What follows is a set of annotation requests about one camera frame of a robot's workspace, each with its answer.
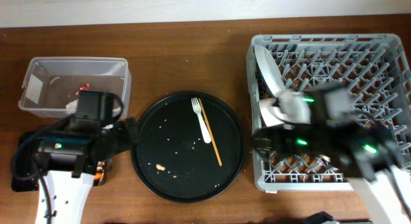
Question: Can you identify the white bowl with food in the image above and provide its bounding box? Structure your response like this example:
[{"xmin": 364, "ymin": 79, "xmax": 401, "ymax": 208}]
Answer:
[{"xmin": 258, "ymin": 98, "xmax": 286, "ymax": 126}]

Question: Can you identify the orange carrot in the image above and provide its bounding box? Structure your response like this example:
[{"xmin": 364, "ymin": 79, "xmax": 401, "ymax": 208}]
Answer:
[{"xmin": 94, "ymin": 173, "xmax": 103, "ymax": 181}]

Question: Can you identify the white tissue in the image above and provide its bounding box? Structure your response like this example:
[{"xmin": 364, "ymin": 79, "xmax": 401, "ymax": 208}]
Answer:
[{"xmin": 66, "ymin": 99, "xmax": 78, "ymax": 114}]

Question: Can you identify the red snack wrapper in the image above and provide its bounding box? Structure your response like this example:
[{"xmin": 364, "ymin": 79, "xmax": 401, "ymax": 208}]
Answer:
[{"xmin": 76, "ymin": 83, "xmax": 91, "ymax": 96}]

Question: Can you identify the grey round plate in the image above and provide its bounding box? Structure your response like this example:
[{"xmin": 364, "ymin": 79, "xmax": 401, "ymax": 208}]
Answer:
[{"xmin": 254, "ymin": 45, "xmax": 286, "ymax": 97}]

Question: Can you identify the white plastic fork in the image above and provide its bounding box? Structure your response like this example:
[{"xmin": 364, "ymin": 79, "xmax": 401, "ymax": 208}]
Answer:
[{"xmin": 191, "ymin": 98, "xmax": 211, "ymax": 144}]

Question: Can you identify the wooden chopstick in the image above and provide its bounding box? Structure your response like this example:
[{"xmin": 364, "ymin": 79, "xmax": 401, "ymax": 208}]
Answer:
[{"xmin": 198, "ymin": 98, "xmax": 223, "ymax": 167}]

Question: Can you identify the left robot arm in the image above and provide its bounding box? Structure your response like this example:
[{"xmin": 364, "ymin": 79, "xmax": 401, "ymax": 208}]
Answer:
[{"xmin": 33, "ymin": 91, "xmax": 139, "ymax": 223}]

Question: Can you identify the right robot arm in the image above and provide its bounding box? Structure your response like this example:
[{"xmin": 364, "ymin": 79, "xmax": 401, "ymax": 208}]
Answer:
[{"xmin": 252, "ymin": 84, "xmax": 410, "ymax": 223}]

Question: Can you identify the grey dishwasher rack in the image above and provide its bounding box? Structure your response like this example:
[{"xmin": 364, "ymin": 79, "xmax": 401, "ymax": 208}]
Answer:
[{"xmin": 246, "ymin": 34, "xmax": 410, "ymax": 193}]

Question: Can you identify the peanut shell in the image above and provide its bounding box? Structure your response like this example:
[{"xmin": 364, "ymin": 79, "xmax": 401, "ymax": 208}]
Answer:
[{"xmin": 156, "ymin": 164, "xmax": 166, "ymax": 171}]

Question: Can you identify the round black serving tray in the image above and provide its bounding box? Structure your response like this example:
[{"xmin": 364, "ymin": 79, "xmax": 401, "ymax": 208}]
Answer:
[{"xmin": 130, "ymin": 92, "xmax": 247, "ymax": 203}]

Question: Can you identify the clear plastic bin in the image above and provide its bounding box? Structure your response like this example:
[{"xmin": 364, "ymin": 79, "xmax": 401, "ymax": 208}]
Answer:
[{"xmin": 18, "ymin": 56, "xmax": 132, "ymax": 118}]

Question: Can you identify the black rectangular tray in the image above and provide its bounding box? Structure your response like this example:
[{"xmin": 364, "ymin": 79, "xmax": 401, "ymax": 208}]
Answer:
[{"xmin": 11, "ymin": 130, "xmax": 114, "ymax": 192}]

